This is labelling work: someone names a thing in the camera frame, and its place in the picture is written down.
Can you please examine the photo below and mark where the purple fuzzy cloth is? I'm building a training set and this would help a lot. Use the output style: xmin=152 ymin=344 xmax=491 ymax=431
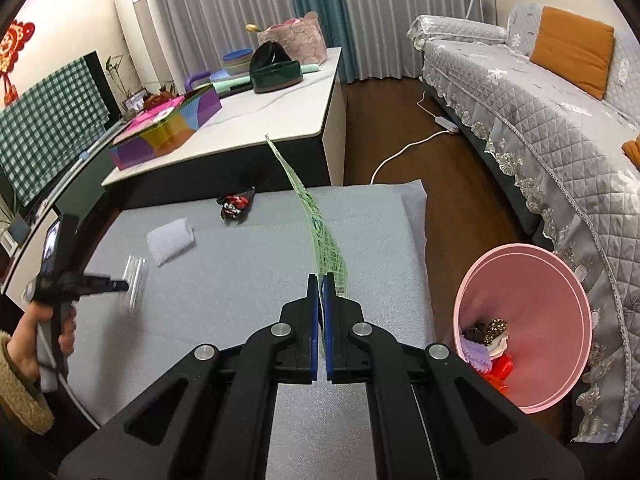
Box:
xmin=460 ymin=337 xmax=494 ymax=374

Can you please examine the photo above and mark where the teal curtain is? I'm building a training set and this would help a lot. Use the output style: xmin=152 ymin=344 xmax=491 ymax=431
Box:
xmin=282 ymin=0 xmax=359 ymax=84

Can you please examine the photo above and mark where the potted plant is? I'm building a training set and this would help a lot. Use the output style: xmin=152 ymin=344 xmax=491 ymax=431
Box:
xmin=104 ymin=54 xmax=135 ymax=107

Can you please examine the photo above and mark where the mint green cloth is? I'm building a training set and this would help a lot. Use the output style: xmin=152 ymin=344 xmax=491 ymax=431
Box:
xmin=209 ymin=63 xmax=321 ymax=94

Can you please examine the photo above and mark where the red plastic bag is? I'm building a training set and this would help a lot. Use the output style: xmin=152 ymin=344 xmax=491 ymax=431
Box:
xmin=482 ymin=352 xmax=514 ymax=395

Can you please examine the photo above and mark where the green checked cloth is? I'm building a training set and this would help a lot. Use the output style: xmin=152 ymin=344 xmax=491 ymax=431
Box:
xmin=0 ymin=55 xmax=109 ymax=207

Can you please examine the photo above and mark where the pink plastic bin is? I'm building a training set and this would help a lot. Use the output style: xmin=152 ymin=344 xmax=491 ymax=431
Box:
xmin=452 ymin=243 xmax=594 ymax=415

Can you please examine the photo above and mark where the clear plastic wrapper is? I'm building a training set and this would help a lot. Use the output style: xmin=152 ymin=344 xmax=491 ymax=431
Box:
xmin=122 ymin=254 xmax=149 ymax=309

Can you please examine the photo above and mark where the white power cable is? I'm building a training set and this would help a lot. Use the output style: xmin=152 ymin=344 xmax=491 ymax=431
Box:
xmin=369 ymin=129 xmax=447 ymax=187

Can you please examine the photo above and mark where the dark green basket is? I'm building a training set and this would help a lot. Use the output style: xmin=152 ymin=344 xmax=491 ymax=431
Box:
xmin=249 ymin=60 xmax=305 ymax=94

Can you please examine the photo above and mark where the red wall decoration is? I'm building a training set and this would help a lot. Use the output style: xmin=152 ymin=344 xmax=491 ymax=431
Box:
xmin=0 ymin=20 xmax=36 ymax=107

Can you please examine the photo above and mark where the person's left hand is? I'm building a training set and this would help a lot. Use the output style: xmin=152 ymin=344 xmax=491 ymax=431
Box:
xmin=10 ymin=304 xmax=77 ymax=377

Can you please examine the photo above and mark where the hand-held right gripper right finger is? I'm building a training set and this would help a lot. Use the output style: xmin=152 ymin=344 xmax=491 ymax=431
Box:
xmin=324 ymin=274 xmax=586 ymax=480

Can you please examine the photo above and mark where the green white checked packet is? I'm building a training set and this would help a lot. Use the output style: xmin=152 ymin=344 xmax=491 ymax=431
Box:
xmin=264 ymin=133 xmax=352 ymax=361

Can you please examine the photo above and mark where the dark red snack wrapper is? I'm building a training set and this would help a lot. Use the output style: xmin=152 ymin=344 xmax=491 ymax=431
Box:
xmin=216 ymin=187 xmax=256 ymax=222

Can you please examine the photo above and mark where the white standing air conditioner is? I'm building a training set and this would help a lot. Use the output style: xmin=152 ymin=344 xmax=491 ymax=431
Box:
xmin=113 ymin=0 xmax=176 ymax=92

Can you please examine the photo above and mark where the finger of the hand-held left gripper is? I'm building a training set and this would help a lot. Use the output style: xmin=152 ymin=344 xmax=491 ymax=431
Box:
xmin=79 ymin=273 xmax=130 ymax=297

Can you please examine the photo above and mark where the white fuzzy cloth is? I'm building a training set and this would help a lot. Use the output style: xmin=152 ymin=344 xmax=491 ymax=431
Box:
xmin=146 ymin=218 xmax=195 ymax=267

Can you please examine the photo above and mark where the black hat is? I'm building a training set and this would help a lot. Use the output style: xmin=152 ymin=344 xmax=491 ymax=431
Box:
xmin=248 ymin=41 xmax=292 ymax=71

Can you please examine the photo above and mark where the stack of blue bowls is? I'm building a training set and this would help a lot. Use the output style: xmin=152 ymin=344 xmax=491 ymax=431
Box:
xmin=221 ymin=48 xmax=255 ymax=75

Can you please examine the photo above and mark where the black television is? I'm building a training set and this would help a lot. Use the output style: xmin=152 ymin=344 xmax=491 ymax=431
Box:
xmin=82 ymin=50 xmax=124 ymax=127

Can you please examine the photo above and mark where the grey curtain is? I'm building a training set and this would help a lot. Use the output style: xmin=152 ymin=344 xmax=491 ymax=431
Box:
xmin=334 ymin=0 xmax=497 ymax=82
xmin=144 ymin=0 xmax=302 ymax=77

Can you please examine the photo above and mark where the white coffee table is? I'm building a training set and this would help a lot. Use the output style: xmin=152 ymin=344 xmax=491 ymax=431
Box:
xmin=101 ymin=46 xmax=347 ymax=212

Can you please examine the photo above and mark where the large orange cushion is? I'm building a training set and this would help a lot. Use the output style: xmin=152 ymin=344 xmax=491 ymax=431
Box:
xmin=528 ymin=5 xmax=615 ymax=100

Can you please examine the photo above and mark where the grey foam mat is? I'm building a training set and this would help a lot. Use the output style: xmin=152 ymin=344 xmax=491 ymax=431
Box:
xmin=80 ymin=178 xmax=435 ymax=480

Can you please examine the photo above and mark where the sofa with grey quilted cover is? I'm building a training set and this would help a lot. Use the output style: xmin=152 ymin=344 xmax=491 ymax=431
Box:
xmin=405 ymin=0 xmax=640 ymax=444

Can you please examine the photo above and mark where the person's left forearm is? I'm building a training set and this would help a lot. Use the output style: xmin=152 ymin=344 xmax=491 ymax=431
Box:
xmin=0 ymin=329 xmax=55 ymax=437

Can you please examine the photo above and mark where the pink quilted bag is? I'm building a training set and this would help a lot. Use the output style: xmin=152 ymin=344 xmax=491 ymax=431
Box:
xmin=257 ymin=9 xmax=329 ymax=65

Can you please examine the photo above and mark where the colourful cardboard box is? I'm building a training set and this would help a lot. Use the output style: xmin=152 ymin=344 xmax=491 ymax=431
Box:
xmin=108 ymin=92 xmax=223 ymax=171

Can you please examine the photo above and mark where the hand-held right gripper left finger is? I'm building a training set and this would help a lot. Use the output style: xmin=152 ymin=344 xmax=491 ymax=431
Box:
xmin=60 ymin=274 xmax=321 ymax=480

